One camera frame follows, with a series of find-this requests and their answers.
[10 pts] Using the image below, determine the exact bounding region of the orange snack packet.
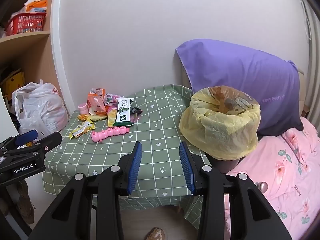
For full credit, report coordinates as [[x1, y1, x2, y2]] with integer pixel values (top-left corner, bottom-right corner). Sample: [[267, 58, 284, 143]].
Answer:
[[87, 88, 107, 113]]

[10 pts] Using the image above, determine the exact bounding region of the red plastic basket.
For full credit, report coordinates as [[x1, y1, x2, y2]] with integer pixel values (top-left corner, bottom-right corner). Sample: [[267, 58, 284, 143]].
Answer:
[[5, 12, 47, 37]]

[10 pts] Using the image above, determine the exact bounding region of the leopard-print slipper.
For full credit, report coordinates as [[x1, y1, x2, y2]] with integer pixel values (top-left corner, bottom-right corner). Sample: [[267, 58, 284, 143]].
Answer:
[[143, 227, 168, 240]]

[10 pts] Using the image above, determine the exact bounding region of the green white snack packet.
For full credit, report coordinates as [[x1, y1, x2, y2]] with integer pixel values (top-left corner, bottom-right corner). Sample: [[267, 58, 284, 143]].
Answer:
[[111, 98, 135, 127]]

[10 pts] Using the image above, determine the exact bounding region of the dark crumpled wrapper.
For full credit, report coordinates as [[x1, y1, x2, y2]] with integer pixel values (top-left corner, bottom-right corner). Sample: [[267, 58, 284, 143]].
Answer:
[[130, 107, 144, 123]]

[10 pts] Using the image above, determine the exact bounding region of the yellow chip packet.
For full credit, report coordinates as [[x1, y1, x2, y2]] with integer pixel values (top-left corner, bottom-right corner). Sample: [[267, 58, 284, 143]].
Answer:
[[107, 106, 118, 128]]

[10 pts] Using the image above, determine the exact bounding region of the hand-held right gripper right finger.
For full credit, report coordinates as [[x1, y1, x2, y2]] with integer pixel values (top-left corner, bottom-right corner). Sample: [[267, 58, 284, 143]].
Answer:
[[179, 141, 293, 240]]

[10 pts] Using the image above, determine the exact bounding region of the pink white wrapper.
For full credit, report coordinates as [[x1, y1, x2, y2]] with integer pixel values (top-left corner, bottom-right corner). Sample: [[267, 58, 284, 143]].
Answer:
[[104, 94, 124, 106]]

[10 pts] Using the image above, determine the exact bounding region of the green checked tablecloth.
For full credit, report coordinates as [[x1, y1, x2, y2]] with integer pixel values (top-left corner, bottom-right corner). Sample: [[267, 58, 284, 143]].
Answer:
[[42, 84, 212, 224]]

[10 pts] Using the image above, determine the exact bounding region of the pink floral blanket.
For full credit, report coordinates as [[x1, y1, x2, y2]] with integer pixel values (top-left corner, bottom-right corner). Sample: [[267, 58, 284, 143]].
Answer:
[[224, 116, 320, 240]]

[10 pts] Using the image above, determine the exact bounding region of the purple pillow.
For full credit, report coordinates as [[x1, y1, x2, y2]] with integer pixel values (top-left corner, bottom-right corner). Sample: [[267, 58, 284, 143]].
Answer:
[[176, 39, 304, 136]]

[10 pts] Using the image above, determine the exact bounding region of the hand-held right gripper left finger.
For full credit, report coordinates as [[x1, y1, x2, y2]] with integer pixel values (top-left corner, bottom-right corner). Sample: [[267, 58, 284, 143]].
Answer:
[[27, 141, 143, 240]]

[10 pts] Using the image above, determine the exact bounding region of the trash bin with yellow bag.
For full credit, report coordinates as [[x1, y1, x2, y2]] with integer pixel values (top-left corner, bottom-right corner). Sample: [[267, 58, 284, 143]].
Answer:
[[179, 85, 261, 174]]

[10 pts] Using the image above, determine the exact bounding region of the beige bed frame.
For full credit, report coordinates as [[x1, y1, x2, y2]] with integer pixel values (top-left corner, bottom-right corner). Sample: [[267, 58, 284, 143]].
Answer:
[[297, 69, 312, 117]]

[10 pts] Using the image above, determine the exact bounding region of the orange white tissue pack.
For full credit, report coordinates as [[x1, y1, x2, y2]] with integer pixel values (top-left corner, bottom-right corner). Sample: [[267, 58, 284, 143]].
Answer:
[[24, 0, 48, 13]]

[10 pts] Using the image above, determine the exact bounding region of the white plastic bag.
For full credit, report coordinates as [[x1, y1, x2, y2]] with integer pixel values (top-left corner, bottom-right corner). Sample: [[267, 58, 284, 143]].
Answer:
[[11, 79, 69, 141]]

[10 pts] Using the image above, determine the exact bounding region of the pink cup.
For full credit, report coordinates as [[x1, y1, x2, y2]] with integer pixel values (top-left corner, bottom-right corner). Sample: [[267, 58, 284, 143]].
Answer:
[[78, 102, 89, 116]]

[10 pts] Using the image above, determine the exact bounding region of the pink caterpillar toy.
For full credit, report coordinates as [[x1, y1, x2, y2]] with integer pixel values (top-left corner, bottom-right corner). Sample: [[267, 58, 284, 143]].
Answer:
[[91, 126, 131, 144]]

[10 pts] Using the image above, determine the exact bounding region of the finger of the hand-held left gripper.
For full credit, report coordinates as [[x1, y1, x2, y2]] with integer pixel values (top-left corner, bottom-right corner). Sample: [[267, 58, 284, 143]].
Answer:
[[14, 129, 38, 147], [32, 131, 63, 153]]

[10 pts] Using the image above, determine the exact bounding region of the yellow snack packet red label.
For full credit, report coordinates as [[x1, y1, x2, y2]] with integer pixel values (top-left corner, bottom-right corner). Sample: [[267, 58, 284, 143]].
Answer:
[[69, 119, 95, 139]]

